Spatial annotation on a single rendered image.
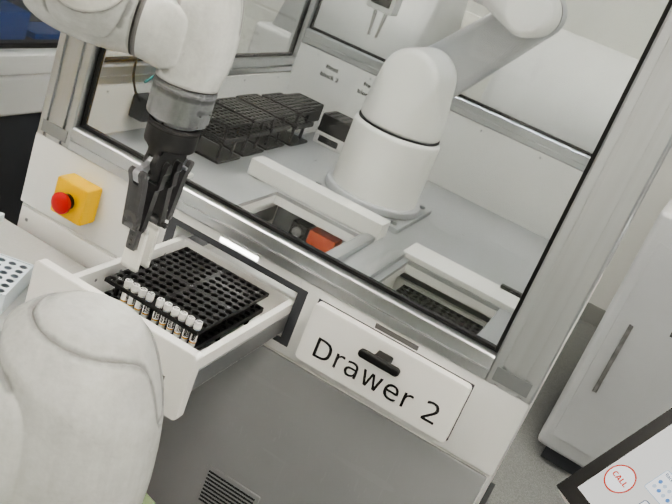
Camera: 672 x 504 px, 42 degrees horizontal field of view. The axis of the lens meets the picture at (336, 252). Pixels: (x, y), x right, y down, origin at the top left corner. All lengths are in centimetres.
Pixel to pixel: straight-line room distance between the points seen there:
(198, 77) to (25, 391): 56
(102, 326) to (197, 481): 97
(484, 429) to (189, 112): 68
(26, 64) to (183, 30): 104
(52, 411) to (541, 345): 81
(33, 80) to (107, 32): 103
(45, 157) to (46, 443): 101
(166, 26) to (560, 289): 67
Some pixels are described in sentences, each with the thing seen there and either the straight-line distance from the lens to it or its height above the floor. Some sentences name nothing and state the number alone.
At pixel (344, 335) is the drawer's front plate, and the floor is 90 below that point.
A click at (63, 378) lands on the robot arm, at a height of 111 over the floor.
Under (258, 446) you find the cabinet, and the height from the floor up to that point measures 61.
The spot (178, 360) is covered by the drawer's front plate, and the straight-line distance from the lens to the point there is 120.
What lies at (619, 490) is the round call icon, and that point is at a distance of 118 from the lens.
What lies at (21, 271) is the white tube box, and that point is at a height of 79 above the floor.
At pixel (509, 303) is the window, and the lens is 136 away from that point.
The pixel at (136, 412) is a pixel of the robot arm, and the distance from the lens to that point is 78.
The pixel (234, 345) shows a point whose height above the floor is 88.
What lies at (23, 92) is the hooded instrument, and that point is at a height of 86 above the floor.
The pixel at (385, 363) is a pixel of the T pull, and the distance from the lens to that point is 138.
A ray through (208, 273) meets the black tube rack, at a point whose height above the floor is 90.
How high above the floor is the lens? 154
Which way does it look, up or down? 22 degrees down
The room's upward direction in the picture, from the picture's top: 22 degrees clockwise
